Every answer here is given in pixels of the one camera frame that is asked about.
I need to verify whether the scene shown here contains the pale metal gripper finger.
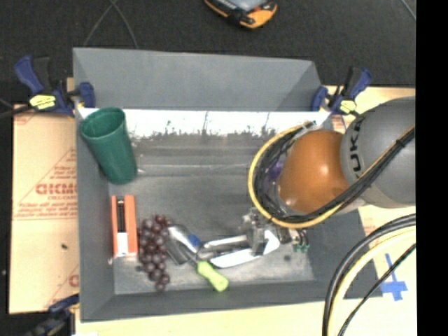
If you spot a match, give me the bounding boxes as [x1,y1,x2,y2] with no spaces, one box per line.
[209,246,267,269]
[201,234,251,252]

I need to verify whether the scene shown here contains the grey metal bin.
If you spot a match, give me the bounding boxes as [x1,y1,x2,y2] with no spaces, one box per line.
[71,47,383,321]

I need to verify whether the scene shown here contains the purple toy grapes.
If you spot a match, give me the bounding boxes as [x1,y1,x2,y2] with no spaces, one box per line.
[136,214,174,293]

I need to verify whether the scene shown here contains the orange and white box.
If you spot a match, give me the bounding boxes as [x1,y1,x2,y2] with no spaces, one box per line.
[111,194,139,259]

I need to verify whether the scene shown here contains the green plastic cup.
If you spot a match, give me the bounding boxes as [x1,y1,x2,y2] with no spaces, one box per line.
[79,106,139,186]

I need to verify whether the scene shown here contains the brown cardboard board, red print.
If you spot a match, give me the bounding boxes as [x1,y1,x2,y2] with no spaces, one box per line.
[8,111,82,315]

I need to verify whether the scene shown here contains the green-handled screwdriver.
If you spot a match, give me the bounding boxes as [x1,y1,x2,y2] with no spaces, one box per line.
[182,247,230,293]

